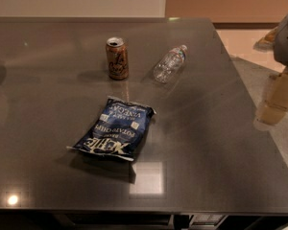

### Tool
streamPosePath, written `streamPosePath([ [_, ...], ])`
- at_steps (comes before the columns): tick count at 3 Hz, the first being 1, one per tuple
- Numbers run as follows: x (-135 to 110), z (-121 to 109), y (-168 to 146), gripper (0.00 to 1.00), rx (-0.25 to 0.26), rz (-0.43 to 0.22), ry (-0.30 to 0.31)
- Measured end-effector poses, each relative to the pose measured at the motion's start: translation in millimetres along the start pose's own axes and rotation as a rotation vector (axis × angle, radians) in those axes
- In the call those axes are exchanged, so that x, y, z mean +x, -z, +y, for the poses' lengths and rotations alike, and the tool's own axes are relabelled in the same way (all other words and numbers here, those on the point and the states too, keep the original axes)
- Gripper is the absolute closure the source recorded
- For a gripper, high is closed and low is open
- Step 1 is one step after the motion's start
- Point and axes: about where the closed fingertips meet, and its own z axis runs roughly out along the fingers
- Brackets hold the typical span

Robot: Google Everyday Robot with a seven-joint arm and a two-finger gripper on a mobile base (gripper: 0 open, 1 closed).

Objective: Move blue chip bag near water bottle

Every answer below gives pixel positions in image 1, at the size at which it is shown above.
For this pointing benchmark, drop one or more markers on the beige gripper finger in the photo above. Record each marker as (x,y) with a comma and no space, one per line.
(267,116)
(277,95)

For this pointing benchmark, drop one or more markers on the blue Kettle chip bag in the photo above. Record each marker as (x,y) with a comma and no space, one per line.
(118,130)

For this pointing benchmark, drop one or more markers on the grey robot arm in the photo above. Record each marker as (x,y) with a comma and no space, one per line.
(280,50)

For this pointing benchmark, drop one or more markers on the clear plastic water bottle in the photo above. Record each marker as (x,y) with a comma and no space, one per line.
(170,64)

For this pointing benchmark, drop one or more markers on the orange LaCroix soda can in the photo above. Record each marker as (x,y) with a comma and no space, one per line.
(117,55)

